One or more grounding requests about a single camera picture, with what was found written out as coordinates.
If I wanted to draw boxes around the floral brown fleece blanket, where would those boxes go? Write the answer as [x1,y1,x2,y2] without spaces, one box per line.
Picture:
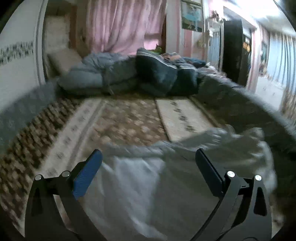
[1,95,217,233]

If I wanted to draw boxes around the white low cabinet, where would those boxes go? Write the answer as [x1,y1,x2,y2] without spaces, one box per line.
[255,76,286,111]

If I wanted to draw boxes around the grey-blue puffer jacket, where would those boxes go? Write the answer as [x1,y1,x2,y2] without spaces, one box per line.
[58,53,137,96]

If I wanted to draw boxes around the beige pillow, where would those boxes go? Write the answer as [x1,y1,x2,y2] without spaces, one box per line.
[48,48,82,75]

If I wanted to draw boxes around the white louvered wardrobe door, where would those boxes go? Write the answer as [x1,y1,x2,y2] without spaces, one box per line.
[1,0,48,110]

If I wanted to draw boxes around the dark navy striped jacket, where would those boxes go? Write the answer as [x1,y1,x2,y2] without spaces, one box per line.
[135,48,206,97]

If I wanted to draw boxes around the pink curtain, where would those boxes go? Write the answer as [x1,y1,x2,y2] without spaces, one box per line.
[86,1,167,55]

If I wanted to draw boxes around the wall poster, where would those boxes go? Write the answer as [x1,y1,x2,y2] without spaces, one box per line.
[181,1,204,33]

